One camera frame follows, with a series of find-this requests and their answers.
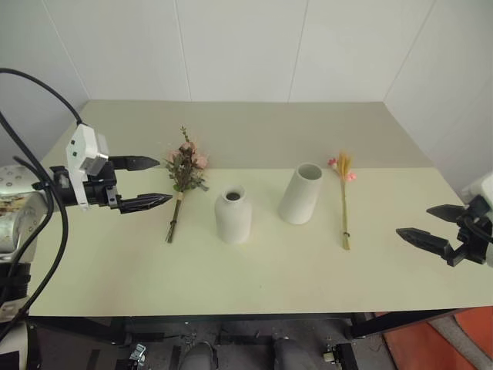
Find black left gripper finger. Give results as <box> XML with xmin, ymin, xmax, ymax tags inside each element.
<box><xmin>115</xmin><ymin>192</ymin><xmax>173</xmax><ymax>216</ymax></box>
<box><xmin>109</xmin><ymin>154</ymin><xmax>161</xmax><ymax>173</ymax></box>

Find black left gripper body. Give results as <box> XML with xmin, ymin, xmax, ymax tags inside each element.
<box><xmin>82</xmin><ymin>160</ymin><xmax>119</xmax><ymax>211</ymax></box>

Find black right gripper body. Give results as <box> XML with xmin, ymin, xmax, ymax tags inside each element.
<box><xmin>442</xmin><ymin>194</ymin><xmax>493</xmax><ymax>267</ymax></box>

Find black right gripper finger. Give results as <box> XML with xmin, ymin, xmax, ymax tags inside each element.
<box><xmin>426</xmin><ymin>203</ymin><xmax>470</xmax><ymax>224</ymax></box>
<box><xmin>395</xmin><ymin>227</ymin><xmax>450</xmax><ymax>258</ymax></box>

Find white narrow-neck vase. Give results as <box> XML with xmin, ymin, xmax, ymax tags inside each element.
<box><xmin>213</xmin><ymin>184</ymin><xmax>253</xmax><ymax>245</ymax></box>

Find white cylindrical vase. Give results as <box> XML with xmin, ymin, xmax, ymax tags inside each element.
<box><xmin>277</xmin><ymin>162</ymin><xmax>324</xmax><ymax>225</ymax></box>

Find pink rose bouquet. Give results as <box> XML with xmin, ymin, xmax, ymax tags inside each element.
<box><xmin>164</xmin><ymin>125</ymin><xmax>211</xmax><ymax>244</ymax></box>

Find yellow wheat pink flower sprig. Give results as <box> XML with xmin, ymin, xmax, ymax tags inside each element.
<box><xmin>327</xmin><ymin>150</ymin><xmax>358</xmax><ymax>252</ymax></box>

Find metal caster wheel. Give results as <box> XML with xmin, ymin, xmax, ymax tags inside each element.
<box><xmin>128</xmin><ymin>341</ymin><xmax>148</xmax><ymax>364</ymax></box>
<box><xmin>322</xmin><ymin>338</ymin><xmax>340</xmax><ymax>364</ymax></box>

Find dark grey rounded shape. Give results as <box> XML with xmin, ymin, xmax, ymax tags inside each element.
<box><xmin>179</xmin><ymin>340</ymin><xmax>217</xmax><ymax>370</ymax></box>

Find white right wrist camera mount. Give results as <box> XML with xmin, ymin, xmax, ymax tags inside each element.
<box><xmin>461</xmin><ymin>172</ymin><xmax>493</xmax><ymax>202</ymax></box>

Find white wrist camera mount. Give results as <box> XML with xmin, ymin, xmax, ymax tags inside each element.
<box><xmin>64</xmin><ymin>123</ymin><xmax>111</xmax><ymax>214</ymax></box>
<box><xmin>461</xmin><ymin>172</ymin><xmax>493</xmax><ymax>202</ymax></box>

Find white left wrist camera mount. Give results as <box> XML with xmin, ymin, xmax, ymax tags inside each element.
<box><xmin>64</xmin><ymin>123</ymin><xmax>111</xmax><ymax>214</ymax></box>

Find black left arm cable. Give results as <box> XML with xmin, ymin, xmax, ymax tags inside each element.
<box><xmin>0</xmin><ymin>110</ymin><xmax>69</xmax><ymax>340</ymax></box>

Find black left camera cable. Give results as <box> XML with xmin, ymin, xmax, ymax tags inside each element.
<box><xmin>0</xmin><ymin>67</ymin><xmax>83</xmax><ymax>126</ymax></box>

